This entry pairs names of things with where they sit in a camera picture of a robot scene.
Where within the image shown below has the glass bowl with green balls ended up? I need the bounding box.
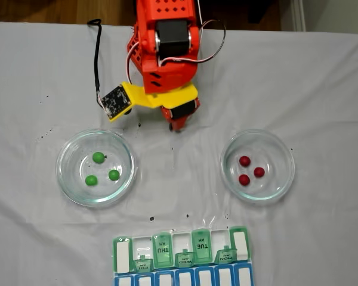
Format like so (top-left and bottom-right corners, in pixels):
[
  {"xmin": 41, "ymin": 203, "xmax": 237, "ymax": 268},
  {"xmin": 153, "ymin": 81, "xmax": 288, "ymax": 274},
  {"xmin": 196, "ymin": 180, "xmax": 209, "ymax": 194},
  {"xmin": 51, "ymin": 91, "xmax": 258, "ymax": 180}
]
[{"xmin": 55, "ymin": 128, "xmax": 137, "ymax": 207}]

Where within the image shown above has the glass bowl for red balls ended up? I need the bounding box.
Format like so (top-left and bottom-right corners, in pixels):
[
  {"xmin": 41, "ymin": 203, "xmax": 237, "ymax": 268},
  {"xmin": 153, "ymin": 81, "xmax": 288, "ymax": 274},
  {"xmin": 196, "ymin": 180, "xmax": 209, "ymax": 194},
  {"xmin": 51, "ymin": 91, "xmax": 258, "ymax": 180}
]
[{"xmin": 220, "ymin": 129, "xmax": 296, "ymax": 206}]

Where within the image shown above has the white tablecloth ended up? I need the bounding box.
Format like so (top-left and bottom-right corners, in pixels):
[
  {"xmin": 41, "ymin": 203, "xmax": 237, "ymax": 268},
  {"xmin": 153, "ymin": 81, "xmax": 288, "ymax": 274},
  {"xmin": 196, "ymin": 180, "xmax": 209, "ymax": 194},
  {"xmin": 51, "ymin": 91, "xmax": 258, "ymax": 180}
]
[{"xmin": 0, "ymin": 20, "xmax": 358, "ymax": 286}]

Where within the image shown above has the camera board on yellow mount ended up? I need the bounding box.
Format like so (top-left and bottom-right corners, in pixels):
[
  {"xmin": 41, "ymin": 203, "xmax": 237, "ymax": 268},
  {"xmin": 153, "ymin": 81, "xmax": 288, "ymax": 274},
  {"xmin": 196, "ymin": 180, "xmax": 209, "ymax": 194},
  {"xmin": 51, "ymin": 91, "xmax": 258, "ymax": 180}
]
[{"xmin": 100, "ymin": 82, "xmax": 135, "ymax": 123}]

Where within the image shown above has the weekly pill organizer box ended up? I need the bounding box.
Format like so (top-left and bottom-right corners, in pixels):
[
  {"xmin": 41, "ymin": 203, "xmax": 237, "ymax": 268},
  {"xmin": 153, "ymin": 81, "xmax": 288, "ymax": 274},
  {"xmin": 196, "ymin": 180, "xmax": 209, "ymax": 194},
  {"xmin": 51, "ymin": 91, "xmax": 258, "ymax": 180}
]
[{"xmin": 112, "ymin": 225, "xmax": 255, "ymax": 286}]

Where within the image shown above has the black camera cable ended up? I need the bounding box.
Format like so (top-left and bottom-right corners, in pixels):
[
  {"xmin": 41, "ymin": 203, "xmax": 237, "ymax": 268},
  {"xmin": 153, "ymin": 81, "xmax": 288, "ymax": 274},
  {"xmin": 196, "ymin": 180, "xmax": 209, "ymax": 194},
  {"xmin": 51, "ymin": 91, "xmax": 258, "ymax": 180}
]
[{"xmin": 87, "ymin": 18, "xmax": 103, "ymax": 104}]

